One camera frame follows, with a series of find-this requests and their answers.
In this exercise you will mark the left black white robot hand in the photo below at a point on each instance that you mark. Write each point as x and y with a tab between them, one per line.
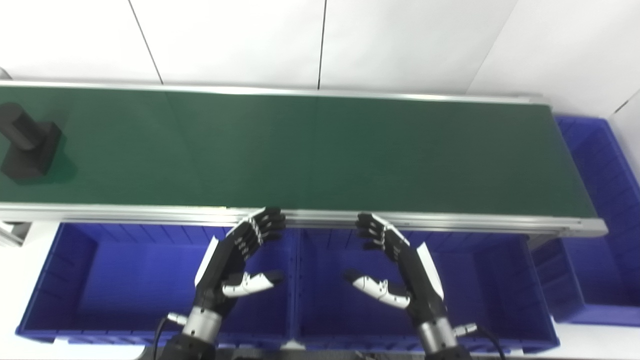
225	260

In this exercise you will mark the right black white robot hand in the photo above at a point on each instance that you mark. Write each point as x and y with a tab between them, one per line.
417	275

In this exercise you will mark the black cylinder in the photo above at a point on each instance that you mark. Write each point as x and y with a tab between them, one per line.
30	150

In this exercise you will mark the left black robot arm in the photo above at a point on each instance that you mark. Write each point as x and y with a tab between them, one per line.
200	330

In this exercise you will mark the green conveyor belt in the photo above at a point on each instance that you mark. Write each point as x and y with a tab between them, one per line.
150	214
300	150

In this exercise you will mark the blue plastic bin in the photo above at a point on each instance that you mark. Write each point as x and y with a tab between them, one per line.
125	280
330	310
600	200

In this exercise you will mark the aluminium conveyor leg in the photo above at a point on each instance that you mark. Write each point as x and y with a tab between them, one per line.
12	234
537	241

